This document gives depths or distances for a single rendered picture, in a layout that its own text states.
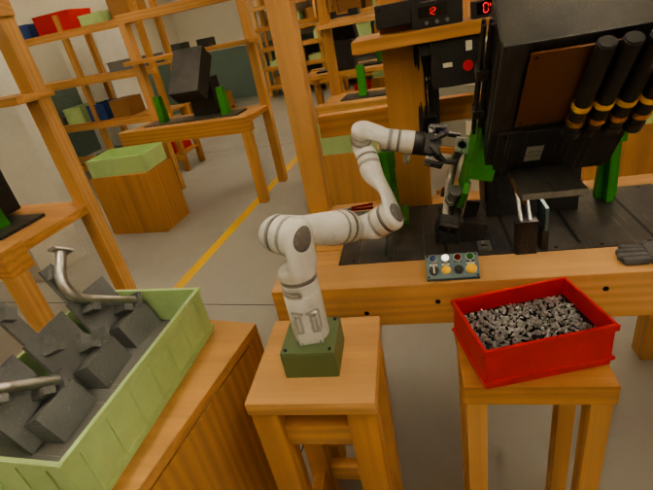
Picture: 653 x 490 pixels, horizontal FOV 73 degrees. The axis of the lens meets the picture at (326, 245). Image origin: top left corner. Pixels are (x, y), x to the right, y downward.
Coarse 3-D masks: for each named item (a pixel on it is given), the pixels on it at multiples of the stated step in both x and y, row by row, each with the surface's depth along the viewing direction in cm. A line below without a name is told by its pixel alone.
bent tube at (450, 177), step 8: (456, 144) 139; (464, 144) 140; (456, 152) 139; (464, 152) 138; (448, 168) 150; (456, 168) 149; (448, 176) 150; (448, 184) 150; (448, 192) 148; (448, 208) 146
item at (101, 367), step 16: (0, 304) 110; (0, 320) 109; (16, 320) 110; (64, 320) 124; (16, 336) 111; (32, 336) 114; (64, 336) 122; (112, 336) 128; (32, 352) 112; (64, 352) 120; (96, 352) 123; (112, 352) 126; (128, 352) 131; (48, 368) 114; (80, 368) 119; (96, 368) 120; (112, 368) 124; (80, 384) 120; (96, 384) 120
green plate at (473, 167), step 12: (480, 132) 128; (468, 144) 139; (480, 144) 130; (468, 156) 136; (480, 156) 132; (468, 168) 133; (480, 168) 134; (492, 168) 133; (468, 180) 135; (480, 180) 136; (492, 180) 135
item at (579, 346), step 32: (512, 288) 117; (544, 288) 117; (576, 288) 112; (480, 320) 115; (512, 320) 111; (544, 320) 109; (576, 320) 107; (608, 320) 101; (480, 352) 102; (512, 352) 99; (544, 352) 100; (576, 352) 101; (608, 352) 102
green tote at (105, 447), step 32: (192, 288) 138; (192, 320) 134; (160, 352) 118; (192, 352) 133; (128, 384) 106; (160, 384) 118; (96, 416) 96; (128, 416) 106; (96, 448) 96; (128, 448) 105; (0, 480) 95; (32, 480) 92; (64, 480) 89; (96, 480) 95
